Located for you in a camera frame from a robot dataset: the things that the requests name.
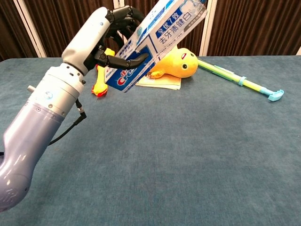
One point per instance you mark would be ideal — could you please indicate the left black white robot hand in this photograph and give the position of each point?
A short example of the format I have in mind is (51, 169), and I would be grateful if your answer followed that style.
(84, 40)

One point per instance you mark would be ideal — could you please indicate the Crest toothpaste cardboard box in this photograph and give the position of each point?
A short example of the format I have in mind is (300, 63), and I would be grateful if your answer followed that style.
(164, 33)

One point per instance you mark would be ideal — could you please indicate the yellow rubber chicken toy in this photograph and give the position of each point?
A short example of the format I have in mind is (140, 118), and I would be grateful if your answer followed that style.
(100, 82)

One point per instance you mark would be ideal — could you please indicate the kraft spiral notebook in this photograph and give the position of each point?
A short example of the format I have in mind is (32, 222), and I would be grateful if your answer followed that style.
(164, 83)

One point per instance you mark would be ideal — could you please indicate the yellow plush duck toy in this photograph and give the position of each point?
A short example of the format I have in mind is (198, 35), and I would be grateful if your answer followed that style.
(181, 63)

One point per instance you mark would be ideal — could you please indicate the green yellow water squirter toy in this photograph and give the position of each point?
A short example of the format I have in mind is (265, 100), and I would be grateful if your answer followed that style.
(235, 76)

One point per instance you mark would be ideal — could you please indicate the white partition frame post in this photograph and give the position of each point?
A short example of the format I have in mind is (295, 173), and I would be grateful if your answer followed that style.
(30, 30)
(208, 35)
(117, 2)

